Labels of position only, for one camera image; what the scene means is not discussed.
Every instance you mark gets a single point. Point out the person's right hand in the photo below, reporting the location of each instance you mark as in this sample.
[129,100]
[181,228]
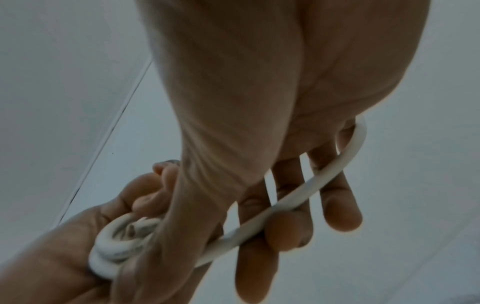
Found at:
[262,74]

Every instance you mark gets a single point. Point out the person's left hand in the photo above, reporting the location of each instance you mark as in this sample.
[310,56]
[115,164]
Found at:
[48,267]

